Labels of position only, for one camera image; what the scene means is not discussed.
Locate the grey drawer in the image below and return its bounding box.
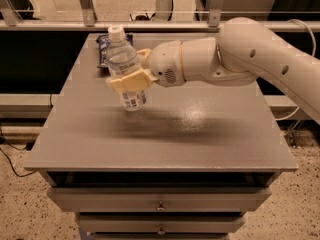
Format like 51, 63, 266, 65
76, 214, 245, 234
47, 187, 271, 213

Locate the grey drawer cabinet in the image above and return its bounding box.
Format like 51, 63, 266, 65
25, 36, 297, 240

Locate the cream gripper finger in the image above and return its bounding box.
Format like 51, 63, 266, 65
137, 48, 152, 68
106, 68, 157, 93

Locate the clear plastic water bottle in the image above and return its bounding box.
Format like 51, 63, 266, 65
106, 25, 146, 111

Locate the upper grey drawer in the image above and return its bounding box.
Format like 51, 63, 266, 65
47, 187, 271, 213

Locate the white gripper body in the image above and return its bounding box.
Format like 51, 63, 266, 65
148, 41, 184, 87

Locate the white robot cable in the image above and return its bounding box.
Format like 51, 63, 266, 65
275, 18, 317, 122

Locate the black floor cable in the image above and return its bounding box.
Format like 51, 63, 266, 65
0, 123, 37, 179

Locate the metal railing frame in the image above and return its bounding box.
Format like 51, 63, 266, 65
0, 0, 320, 32

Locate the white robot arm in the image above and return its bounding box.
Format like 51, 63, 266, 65
107, 17, 320, 122

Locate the blue chip bag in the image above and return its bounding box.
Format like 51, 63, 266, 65
96, 34, 135, 68

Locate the lower grey drawer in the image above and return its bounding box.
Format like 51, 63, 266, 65
76, 214, 245, 234

